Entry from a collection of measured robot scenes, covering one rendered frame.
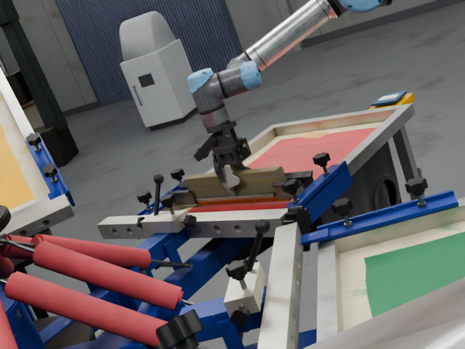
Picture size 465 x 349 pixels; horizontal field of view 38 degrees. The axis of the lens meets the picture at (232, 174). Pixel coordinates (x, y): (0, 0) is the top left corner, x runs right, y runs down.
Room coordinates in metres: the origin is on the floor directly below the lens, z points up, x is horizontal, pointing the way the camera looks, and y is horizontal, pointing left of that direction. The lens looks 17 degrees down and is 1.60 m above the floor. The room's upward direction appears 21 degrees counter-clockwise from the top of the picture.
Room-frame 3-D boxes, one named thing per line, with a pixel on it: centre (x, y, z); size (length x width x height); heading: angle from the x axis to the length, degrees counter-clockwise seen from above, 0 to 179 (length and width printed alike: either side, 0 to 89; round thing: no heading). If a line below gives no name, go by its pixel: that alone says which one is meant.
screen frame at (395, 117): (2.00, -0.15, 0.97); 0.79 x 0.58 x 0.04; 136
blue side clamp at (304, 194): (1.63, -0.18, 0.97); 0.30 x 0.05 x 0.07; 136
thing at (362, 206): (1.91, -0.32, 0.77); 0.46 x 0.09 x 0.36; 136
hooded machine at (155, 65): (8.62, 0.42, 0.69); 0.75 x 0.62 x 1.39; 148
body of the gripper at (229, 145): (1.82, -0.02, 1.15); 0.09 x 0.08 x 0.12; 46
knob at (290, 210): (1.43, -0.09, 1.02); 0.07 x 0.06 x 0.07; 136
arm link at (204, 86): (1.83, -0.01, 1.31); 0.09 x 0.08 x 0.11; 84
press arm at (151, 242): (1.59, 0.24, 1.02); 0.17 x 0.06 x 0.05; 136
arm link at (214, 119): (1.83, -0.01, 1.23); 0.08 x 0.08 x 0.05
